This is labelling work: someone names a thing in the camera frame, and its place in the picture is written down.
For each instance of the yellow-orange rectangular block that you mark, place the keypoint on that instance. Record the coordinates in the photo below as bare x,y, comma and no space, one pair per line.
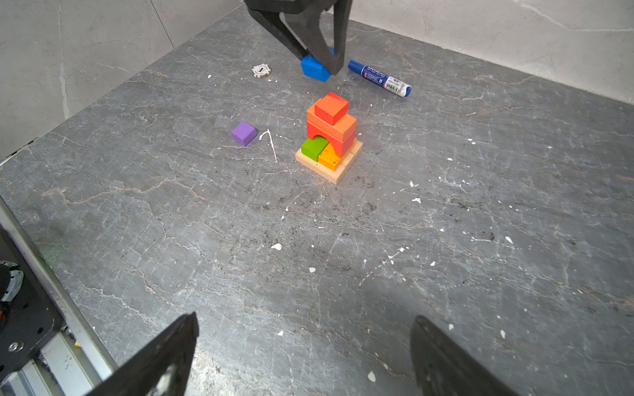
329,158

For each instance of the red arch block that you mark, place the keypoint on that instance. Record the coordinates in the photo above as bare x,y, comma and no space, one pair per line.
341,147

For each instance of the green rectangular block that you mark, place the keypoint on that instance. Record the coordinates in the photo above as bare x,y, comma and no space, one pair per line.
312,148

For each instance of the blue cube block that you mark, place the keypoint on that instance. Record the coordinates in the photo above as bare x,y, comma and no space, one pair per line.
313,69

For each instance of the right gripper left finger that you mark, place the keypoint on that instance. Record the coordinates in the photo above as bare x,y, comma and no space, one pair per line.
162,367

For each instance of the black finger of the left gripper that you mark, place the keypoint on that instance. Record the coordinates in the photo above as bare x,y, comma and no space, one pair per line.
320,29

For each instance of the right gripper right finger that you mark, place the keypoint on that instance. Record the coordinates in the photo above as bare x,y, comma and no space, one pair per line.
442,367

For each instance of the natural wood block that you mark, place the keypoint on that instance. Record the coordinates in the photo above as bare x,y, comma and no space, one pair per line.
323,169

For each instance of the aluminium mounting rail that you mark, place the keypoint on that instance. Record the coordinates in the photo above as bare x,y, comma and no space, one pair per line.
47,346

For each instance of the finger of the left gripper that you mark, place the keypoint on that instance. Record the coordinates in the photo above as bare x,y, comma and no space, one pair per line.
268,14

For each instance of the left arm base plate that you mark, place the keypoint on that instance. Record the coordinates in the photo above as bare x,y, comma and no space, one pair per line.
29,318

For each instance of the blue marker pen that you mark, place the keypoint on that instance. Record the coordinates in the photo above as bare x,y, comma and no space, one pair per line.
395,86

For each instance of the small red cube block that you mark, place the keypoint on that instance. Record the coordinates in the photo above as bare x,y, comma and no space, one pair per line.
331,108

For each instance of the small grey square piece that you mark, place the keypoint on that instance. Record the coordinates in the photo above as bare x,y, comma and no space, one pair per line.
261,71

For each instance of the purple cube block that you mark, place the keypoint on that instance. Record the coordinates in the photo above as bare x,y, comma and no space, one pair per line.
244,133

